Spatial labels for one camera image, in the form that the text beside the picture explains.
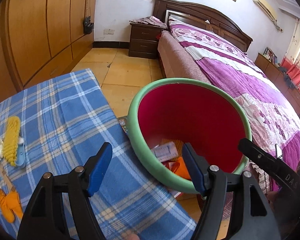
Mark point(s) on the wooden wardrobe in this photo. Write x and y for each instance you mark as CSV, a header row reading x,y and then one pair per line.
x,y
42,39

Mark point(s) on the orange peel wrapper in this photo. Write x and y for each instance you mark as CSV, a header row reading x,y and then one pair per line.
x,y
10,206

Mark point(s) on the yellow orange small carton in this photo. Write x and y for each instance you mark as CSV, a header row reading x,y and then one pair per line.
x,y
179,145

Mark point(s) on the bed with purple quilt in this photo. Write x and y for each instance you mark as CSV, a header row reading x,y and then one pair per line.
x,y
194,53

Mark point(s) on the folded cloth on nightstand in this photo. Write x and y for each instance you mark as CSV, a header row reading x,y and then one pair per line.
x,y
151,20

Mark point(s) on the white air conditioner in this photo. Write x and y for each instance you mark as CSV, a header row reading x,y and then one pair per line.
x,y
267,8

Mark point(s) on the dark wooden nightstand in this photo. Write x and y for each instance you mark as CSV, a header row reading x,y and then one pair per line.
x,y
144,39

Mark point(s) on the far wooden side cabinet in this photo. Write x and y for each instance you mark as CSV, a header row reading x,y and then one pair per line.
x,y
278,79

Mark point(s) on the dark wooden headboard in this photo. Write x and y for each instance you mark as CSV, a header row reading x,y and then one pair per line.
x,y
203,17

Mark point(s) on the light blue plastic scrap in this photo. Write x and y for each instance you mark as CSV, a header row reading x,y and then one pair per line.
x,y
20,161

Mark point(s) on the blue plaid tablecloth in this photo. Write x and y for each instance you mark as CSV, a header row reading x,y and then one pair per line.
x,y
66,120

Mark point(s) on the pink curtain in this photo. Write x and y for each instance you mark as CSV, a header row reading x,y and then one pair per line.
x,y
291,59

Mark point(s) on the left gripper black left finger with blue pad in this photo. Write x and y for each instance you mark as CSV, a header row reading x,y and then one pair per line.
x,y
55,198

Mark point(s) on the orange foam net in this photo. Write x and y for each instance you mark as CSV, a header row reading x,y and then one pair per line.
x,y
179,168

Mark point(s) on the black hanging bag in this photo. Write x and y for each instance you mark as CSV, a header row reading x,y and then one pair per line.
x,y
88,25

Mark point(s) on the small yellow foam net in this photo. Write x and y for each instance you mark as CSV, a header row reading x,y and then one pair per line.
x,y
10,141

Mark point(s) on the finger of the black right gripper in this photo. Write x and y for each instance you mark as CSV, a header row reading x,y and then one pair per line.
x,y
284,176

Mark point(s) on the orange cardboard box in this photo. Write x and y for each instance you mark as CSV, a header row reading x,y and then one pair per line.
x,y
165,152

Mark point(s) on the red bin green rim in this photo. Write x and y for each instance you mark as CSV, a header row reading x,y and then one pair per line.
x,y
190,111

